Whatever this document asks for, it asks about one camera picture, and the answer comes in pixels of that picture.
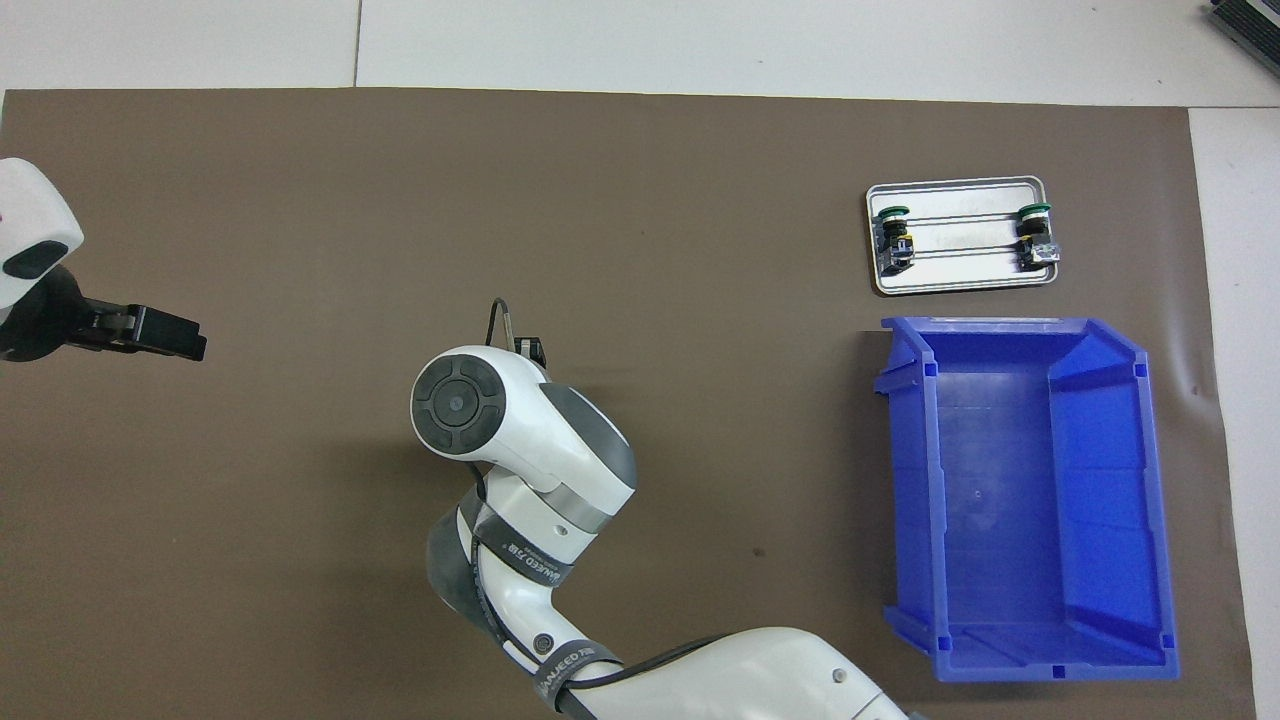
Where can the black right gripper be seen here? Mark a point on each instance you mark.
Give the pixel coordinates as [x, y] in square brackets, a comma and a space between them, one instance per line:
[533, 352]

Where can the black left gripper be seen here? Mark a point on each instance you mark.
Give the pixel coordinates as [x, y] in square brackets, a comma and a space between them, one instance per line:
[40, 320]

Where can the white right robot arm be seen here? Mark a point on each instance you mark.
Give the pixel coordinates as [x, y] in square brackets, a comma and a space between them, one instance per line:
[560, 440]

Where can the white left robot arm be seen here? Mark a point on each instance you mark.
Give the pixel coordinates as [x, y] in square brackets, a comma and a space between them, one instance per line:
[35, 215]

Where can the brown table mat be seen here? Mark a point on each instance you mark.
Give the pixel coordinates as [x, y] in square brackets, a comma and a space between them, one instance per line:
[300, 560]

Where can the grey metal tray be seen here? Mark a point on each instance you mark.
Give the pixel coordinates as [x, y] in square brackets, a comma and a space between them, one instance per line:
[960, 275]

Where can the blue plastic storage bin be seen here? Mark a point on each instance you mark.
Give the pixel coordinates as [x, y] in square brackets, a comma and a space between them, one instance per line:
[1000, 520]

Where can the grey ribbed device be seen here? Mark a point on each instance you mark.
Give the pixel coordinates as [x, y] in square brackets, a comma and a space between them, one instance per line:
[1255, 20]

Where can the green pushbutton switch black block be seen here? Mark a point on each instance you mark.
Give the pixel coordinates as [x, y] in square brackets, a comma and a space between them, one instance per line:
[895, 250]

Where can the green pushbutton switch silver block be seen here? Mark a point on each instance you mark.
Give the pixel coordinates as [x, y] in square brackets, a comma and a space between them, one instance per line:
[1032, 240]

